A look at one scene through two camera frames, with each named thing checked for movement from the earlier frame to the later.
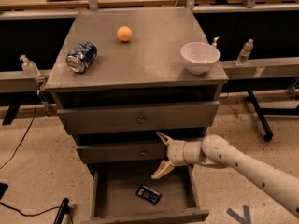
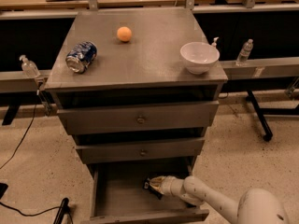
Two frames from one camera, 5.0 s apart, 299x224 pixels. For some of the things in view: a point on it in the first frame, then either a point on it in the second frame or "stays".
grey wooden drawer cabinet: [121, 77] stays
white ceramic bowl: [199, 56] stays
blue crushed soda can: [80, 56] stays
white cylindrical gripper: [176, 153] to [168, 186]
